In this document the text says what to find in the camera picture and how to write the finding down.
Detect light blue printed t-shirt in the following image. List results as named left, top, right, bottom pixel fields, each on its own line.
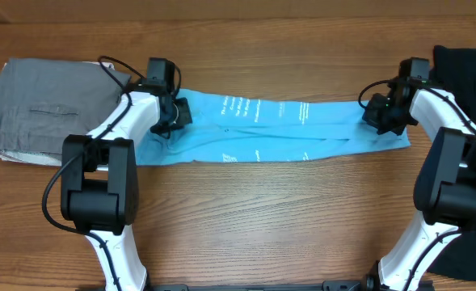
left=137, top=89, right=410, bottom=166

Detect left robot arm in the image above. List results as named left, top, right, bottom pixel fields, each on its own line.
left=53, top=57, right=192, bottom=290

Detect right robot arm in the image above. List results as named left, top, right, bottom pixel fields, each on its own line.
left=356, top=57, right=476, bottom=291

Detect black polo shirt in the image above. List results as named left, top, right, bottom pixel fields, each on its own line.
left=428, top=45, right=476, bottom=281

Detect folded grey trousers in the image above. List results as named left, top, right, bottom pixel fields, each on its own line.
left=0, top=58, right=131, bottom=166

